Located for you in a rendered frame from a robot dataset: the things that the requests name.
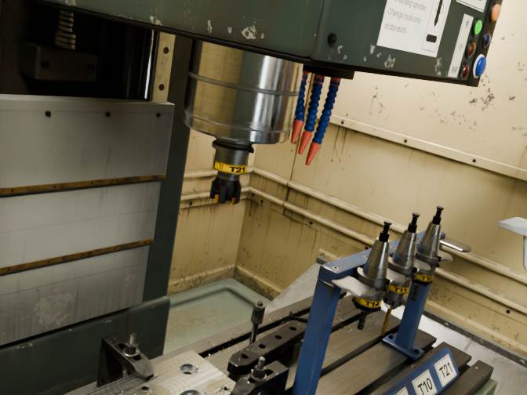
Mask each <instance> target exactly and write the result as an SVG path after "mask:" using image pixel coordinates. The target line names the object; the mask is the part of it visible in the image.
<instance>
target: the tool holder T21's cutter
mask: <svg viewBox="0 0 527 395"><path fill-rule="evenodd" d="M241 190H242V185H241V183H240V181H239V180H238V181H229V180H225V179H221V178H219V177H216V178H215V179H214V180H212V184H211V190H210V195H209V198H213V199H214V202H217V203H221V204H224V203H225V202H226V201H231V205H236V204H238V203H239V201H240V196H241Z"/></svg>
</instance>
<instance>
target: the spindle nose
mask: <svg viewBox="0 0 527 395"><path fill-rule="evenodd" d="M304 68H305V64H301V63H295V62H291V61H288V60H281V59H278V58H274V57H270V56H264V55H260V54H256V53H251V52H246V51H243V50H239V49H233V48H229V47H226V46H222V45H216V44H212V43H208V42H202V41H199V40H194V39H192V45H191V55H190V62H189V68H188V71H189V74H188V75H187V84H186V90H185V96H184V107H183V110H184V117H183V122H184V123H185V125H186V126H187V127H189V128H190V129H193V130H195V131H197V132H200V133H203V134H206V135H209V136H214V137H217V138H221V139H225V140H232V141H237V142H242V143H255V144H280V143H284V142H286V141H287V140H289V136H290V132H291V129H293V123H294V119H295V115H296V107H297V103H298V99H299V91H300V87H301V83H302V79H303V72H304Z"/></svg>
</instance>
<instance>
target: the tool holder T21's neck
mask: <svg viewBox="0 0 527 395"><path fill-rule="evenodd" d="M214 159H215V160H216V161H219V162H221V163H224V164H228V165H247V164H248V160H249V154H248V155H241V154H230V153H227V152H223V151H220V150H217V149H216V152H215V158H214ZM214 169H215V168H214ZM215 170H216V171H218V172H222V171H220V170H218V169H215ZM223 173H227V174H231V175H243V174H245V173H241V174H237V173H229V172H223Z"/></svg>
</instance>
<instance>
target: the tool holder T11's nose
mask: <svg viewBox="0 0 527 395"><path fill-rule="evenodd" d="M403 295H404V294H398V293H394V292H391V291H389V290H388V292H385V293H384V294H383V299H382V300H383V303H384V305H385V307H386V308H388V309H390V310H395V309H397V308H398V307H400V306H401V305H402V304H403V302H404V299H403Z"/></svg>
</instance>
